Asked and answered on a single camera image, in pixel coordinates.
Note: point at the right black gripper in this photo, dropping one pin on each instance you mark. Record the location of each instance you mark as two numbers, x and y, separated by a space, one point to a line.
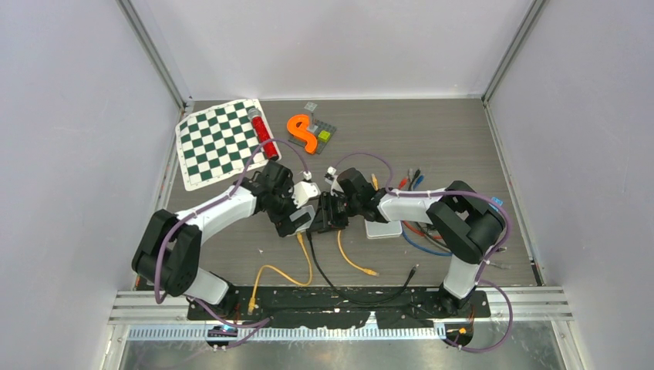
326 220

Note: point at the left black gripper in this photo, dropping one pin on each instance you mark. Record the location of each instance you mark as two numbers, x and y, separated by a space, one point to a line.
282 223

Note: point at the white network switch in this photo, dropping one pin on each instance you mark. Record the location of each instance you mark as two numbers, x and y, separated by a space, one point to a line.
375 230
302 219

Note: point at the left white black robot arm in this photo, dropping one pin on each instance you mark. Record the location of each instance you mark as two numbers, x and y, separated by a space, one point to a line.
168 254

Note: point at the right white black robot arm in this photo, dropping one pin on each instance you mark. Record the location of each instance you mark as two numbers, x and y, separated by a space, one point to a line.
470 224

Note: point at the orange S-shaped toy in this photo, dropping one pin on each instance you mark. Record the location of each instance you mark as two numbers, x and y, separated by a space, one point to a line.
297 126

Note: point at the yellow-green lego brick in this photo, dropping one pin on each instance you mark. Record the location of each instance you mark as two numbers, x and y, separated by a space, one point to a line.
324 136

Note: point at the red toy microphone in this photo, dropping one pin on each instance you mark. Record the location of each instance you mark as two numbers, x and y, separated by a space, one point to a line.
263 133

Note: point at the grey lego baseplate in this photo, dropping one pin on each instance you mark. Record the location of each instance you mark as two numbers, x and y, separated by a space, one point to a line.
322 125

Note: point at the grey lego tower piece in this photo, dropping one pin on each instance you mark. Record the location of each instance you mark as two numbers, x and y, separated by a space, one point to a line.
310 106

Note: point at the black mounting base plate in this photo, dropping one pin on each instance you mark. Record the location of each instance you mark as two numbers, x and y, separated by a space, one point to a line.
321 307

